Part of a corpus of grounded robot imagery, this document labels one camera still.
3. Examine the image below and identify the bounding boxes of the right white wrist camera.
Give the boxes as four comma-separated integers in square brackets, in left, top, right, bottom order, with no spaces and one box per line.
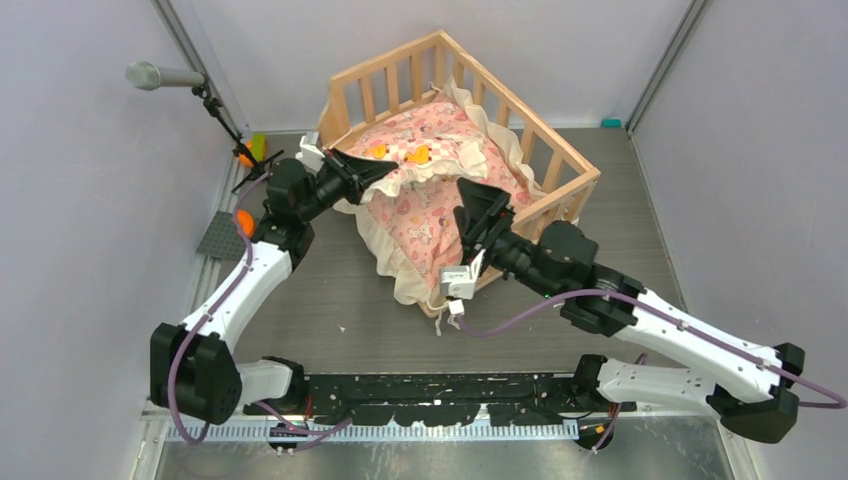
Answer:
[439,249,486,316]

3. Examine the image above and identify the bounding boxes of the wooden slatted pet bed frame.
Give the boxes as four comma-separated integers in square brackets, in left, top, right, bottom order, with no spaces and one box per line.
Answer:
[317,29,602,318]

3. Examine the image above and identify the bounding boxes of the orange curved toy piece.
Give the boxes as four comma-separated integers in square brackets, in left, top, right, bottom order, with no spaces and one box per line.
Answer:
[234,209,255,238]

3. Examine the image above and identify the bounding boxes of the pink printed cushion with ties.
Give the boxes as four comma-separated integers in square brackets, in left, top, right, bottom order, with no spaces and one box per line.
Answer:
[335,79,544,321]

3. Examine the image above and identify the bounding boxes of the teal small block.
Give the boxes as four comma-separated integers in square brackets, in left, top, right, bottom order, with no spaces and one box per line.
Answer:
[600,118,623,129]

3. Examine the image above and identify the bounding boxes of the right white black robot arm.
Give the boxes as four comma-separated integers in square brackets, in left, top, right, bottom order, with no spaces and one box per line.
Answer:
[454,178,805,444]

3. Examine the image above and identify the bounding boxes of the grey building plate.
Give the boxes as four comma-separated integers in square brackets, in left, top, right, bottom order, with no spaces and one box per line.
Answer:
[196,211,246,261]

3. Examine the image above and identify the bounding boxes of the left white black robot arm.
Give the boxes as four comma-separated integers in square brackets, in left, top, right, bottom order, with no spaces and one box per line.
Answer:
[150,149,399,426]

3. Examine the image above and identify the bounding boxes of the orange green toy ball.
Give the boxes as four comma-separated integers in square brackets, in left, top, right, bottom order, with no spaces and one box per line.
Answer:
[237,133,268,168]

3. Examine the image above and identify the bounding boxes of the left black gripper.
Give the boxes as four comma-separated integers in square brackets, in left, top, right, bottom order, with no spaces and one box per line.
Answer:
[298,149,397,223]

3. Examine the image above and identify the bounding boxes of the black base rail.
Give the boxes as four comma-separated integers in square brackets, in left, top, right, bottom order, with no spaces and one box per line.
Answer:
[284,373,613,427]

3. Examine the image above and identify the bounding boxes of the silver microphone on tripod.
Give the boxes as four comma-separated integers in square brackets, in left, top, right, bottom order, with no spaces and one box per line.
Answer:
[124,61,285,193]

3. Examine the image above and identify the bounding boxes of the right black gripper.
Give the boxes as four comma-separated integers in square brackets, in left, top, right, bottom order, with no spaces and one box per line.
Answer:
[453,175,560,300]

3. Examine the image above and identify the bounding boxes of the small checkered ruffled pillow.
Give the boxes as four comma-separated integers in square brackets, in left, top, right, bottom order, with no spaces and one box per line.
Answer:
[347,114,488,204]

